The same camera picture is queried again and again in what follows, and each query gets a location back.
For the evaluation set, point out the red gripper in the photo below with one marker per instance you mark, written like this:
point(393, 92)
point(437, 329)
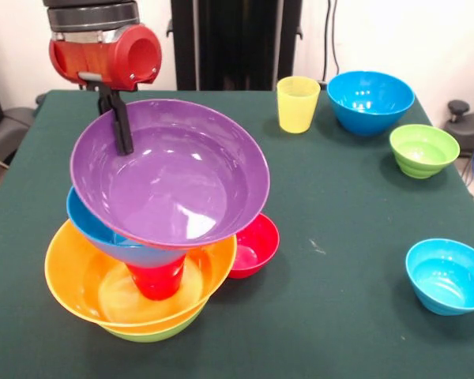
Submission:
point(95, 59)

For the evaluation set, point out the large purple bowl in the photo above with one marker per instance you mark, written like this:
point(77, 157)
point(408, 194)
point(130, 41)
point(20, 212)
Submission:
point(174, 185)

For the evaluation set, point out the large orange bowl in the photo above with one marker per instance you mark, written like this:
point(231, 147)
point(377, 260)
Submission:
point(75, 276)

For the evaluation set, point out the red cup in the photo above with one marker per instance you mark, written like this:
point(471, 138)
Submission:
point(158, 280)

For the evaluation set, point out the dark gray stand base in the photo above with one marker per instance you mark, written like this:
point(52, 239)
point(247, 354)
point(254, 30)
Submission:
point(8, 130)

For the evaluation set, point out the yellow cup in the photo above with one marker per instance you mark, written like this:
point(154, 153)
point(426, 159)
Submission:
point(298, 106)

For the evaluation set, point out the small red bowl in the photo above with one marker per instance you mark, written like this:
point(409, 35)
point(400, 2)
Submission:
point(256, 248)

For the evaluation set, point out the large green bowl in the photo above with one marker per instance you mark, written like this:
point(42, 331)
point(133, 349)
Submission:
point(154, 335)

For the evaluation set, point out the dark green tablecloth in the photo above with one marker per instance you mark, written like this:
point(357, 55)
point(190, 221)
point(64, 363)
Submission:
point(339, 217)

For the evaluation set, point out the small green bowl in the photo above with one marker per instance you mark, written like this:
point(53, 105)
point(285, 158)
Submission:
point(424, 152)

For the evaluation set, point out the black stand base with knob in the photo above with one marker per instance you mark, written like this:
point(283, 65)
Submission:
point(464, 130)

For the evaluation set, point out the small light blue bowl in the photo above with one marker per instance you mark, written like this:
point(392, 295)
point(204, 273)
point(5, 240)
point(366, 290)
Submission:
point(446, 276)

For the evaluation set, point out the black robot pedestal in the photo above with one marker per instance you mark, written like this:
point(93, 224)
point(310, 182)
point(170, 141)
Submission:
point(237, 39)

